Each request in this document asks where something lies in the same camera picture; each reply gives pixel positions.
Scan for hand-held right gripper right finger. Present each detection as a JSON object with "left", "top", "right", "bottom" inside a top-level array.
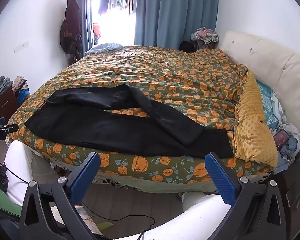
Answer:
[{"left": 204, "top": 152, "right": 287, "bottom": 240}]

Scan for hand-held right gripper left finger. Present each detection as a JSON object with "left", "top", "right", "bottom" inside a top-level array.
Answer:
[{"left": 19, "top": 152, "right": 101, "bottom": 240}]

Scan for black pants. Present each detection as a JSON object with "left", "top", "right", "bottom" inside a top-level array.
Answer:
[{"left": 24, "top": 84, "right": 234, "bottom": 158}]

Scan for brown wooden cabinet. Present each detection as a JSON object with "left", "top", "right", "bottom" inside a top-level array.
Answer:
[{"left": 0, "top": 87, "right": 19, "bottom": 125}]

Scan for blue cloth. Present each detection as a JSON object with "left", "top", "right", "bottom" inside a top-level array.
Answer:
[{"left": 16, "top": 87, "right": 30, "bottom": 105}]

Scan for person's left leg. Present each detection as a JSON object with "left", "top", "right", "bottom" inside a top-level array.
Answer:
[{"left": 4, "top": 140, "right": 56, "bottom": 205}]

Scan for person's leg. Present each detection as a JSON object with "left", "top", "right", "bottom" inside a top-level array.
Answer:
[
  {"left": 140, "top": 192, "right": 232, "bottom": 240},
  {"left": 4, "top": 140, "right": 56, "bottom": 205}
]

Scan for person's right leg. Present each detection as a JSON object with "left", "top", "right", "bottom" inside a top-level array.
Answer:
[{"left": 140, "top": 192, "right": 232, "bottom": 240}]

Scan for pink folded clothes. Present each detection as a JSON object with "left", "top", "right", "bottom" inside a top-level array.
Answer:
[{"left": 12, "top": 76, "right": 27, "bottom": 90}]

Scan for yellow-green paper slip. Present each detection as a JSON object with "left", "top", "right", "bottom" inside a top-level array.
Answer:
[{"left": 97, "top": 221, "right": 113, "bottom": 233}]

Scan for yellow dotted blanket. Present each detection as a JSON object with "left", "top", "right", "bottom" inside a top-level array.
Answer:
[{"left": 234, "top": 69, "right": 278, "bottom": 167}]

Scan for green fabric seat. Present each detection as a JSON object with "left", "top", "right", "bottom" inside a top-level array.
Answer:
[{"left": 0, "top": 181, "right": 22, "bottom": 217}]

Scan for bundle of pale cloth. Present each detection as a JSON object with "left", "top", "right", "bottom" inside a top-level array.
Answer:
[{"left": 270, "top": 122, "right": 300, "bottom": 165}]

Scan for teal patterned sheet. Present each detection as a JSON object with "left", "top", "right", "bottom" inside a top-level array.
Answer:
[{"left": 255, "top": 80, "right": 287, "bottom": 130}]

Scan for green orange floral quilt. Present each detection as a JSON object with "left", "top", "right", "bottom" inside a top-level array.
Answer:
[{"left": 6, "top": 45, "right": 274, "bottom": 183}]

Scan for dark hanging coats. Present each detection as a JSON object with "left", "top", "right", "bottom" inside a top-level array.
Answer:
[{"left": 59, "top": 0, "right": 83, "bottom": 63}]

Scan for blue striped pillow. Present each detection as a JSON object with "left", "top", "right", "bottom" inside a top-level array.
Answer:
[{"left": 85, "top": 42, "right": 123, "bottom": 55}]

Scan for red cloth by window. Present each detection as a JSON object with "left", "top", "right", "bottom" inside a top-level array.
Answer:
[{"left": 92, "top": 23, "right": 100, "bottom": 45}]

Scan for cream padded headboard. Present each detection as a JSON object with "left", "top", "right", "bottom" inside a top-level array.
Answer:
[{"left": 219, "top": 31, "right": 300, "bottom": 153}]

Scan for black bag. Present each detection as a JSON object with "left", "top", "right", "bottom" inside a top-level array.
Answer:
[{"left": 179, "top": 41, "right": 199, "bottom": 53}]

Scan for narrow blue curtain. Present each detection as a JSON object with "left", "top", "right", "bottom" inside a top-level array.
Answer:
[{"left": 74, "top": 0, "right": 95, "bottom": 55}]

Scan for pile of mixed clothes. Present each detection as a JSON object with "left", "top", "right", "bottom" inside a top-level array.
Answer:
[{"left": 191, "top": 27, "right": 220, "bottom": 44}]

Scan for hanging laundry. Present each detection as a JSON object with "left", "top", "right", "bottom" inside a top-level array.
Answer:
[{"left": 97, "top": 0, "right": 138, "bottom": 15}]

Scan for wide blue curtain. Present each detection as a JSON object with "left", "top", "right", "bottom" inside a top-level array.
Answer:
[{"left": 135, "top": 0, "right": 219, "bottom": 48}]

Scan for white wall strip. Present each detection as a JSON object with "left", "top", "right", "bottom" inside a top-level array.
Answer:
[{"left": 14, "top": 41, "right": 30, "bottom": 53}]

